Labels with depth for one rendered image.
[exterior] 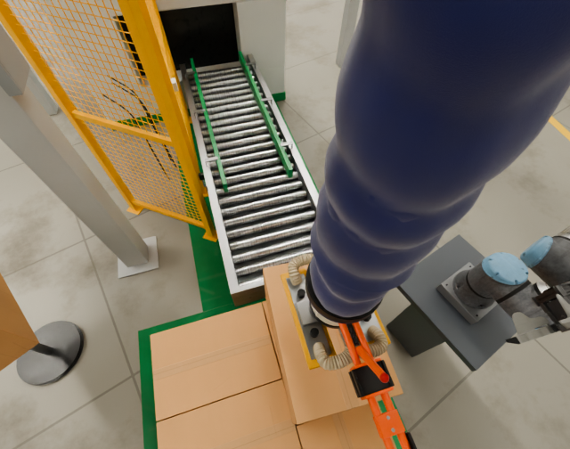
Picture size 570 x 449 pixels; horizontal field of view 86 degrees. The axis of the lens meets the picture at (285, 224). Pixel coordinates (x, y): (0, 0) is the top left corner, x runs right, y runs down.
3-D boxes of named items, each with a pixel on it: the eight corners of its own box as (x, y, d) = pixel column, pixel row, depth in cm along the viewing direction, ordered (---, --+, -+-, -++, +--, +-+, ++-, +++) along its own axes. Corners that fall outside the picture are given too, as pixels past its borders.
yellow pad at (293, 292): (280, 275, 115) (280, 270, 111) (305, 269, 117) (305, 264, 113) (308, 371, 98) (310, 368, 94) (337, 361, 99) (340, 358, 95)
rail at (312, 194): (248, 73, 312) (247, 54, 296) (254, 72, 313) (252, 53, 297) (334, 272, 193) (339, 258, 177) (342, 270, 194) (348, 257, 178)
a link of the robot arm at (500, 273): (483, 260, 143) (507, 242, 128) (513, 291, 135) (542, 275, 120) (460, 275, 139) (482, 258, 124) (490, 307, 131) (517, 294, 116)
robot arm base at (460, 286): (465, 264, 153) (476, 255, 145) (500, 290, 146) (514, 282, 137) (444, 288, 146) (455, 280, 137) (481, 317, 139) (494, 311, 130)
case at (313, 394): (265, 298, 169) (262, 267, 135) (333, 282, 174) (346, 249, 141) (292, 423, 137) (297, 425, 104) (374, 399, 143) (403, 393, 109)
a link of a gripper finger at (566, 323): (540, 297, 56) (550, 297, 62) (564, 330, 53) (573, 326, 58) (558, 290, 54) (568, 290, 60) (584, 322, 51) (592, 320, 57)
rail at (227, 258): (183, 83, 300) (178, 64, 284) (190, 82, 301) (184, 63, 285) (233, 302, 182) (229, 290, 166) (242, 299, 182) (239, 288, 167)
